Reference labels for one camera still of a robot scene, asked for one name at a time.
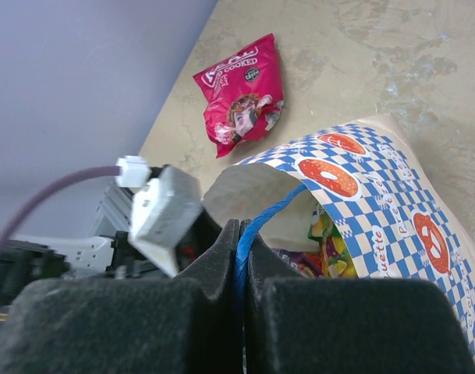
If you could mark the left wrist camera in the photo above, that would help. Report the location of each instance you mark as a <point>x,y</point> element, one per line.
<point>163,209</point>

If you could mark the purple Skittles packet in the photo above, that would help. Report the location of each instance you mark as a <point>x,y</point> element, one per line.
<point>308,264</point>

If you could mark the green Fox's candy bag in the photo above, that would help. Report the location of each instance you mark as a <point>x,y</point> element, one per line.
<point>334,257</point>

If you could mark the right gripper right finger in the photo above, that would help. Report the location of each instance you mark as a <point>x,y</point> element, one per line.
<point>295,324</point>

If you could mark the checkered paper bag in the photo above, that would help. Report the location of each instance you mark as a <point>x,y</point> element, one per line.
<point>370,182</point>

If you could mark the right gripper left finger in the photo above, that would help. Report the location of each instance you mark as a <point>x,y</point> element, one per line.
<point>148,325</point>

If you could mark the red Real crisps bag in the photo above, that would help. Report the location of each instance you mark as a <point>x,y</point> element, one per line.
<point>244,95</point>

